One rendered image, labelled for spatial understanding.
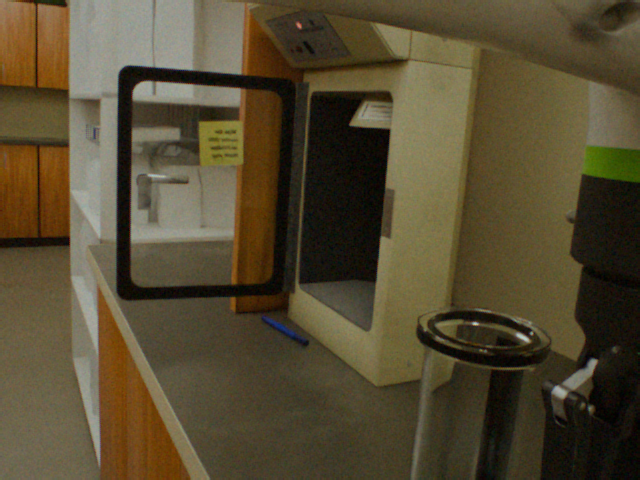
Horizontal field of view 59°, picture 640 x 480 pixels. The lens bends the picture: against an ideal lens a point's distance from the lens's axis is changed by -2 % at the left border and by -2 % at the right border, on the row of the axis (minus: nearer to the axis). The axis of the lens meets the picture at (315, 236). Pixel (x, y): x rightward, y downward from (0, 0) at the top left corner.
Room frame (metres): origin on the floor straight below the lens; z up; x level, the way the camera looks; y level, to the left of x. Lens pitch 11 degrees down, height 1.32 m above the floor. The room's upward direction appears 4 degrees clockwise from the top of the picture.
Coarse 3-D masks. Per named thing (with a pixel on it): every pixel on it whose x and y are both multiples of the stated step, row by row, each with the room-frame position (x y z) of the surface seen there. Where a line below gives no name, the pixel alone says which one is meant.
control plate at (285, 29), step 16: (288, 16) 0.93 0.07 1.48; (304, 16) 0.89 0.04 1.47; (320, 16) 0.86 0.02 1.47; (272, 32) 1.02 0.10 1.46; (288, 32) 0.97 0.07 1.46; (304, 32) 0.93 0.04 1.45; (320, 32) 0.89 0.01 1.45; (288, 48) 1.02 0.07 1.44; (304, 48) 0.97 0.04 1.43; (320, 48) 0.93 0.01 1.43; (336, 48) 0.89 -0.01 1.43
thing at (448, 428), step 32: (448, 320) 0.49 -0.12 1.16; (480, 320) 0.50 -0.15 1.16; (512, 320) 0.48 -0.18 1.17; (480, 352) 0.40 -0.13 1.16; (512, 352) 0.40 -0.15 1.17; (448, 384) 0.42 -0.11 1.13; (480, 384) 0.41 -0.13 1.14; (512, 384) 0.41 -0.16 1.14; (416, 416) 0.46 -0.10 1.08; (448, 416) 0.42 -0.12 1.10; (480, 416) 0.41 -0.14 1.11; (512, 416) 0.41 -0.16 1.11; (416, 448) 0.45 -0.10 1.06; (448, 448) 0.42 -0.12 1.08; (480, 448) 0.41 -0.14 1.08; (512, 448) 0.42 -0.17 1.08
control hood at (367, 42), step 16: (256, 16) 1.02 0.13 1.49; (272, 16) 0.98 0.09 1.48; (336, 16) 0.83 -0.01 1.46; (336, 32) 0.86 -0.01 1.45; (352, 32) 0.82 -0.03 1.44; (368, 32) 0.79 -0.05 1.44; (384, 32) 0.78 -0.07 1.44; (400, 32) 0.79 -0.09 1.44; (352, 48) 0.86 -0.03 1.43; (368, 48) 0.82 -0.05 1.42; (384, 48) 0.79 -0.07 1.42; (400, 48) 0.79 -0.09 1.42; (304, 64) 1.02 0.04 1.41; (320, 64) 0.98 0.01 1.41; (336, 64) 0.95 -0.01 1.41; (352, 64) 0.92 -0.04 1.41
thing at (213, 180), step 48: (144, 96) 0.97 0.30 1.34; (192, 96) 1.00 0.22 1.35; (240, 96) 1.03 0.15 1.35; (144, 144) 0.97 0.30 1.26; (192, 144) 1.00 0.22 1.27; (240, 144) 1.03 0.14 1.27; (192, 192) 1.00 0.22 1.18; (240, 192) 1.03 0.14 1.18; (144, 240) 0.97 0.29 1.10; (192, 240) 1.00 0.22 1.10; (240, 240) 1.03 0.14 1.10
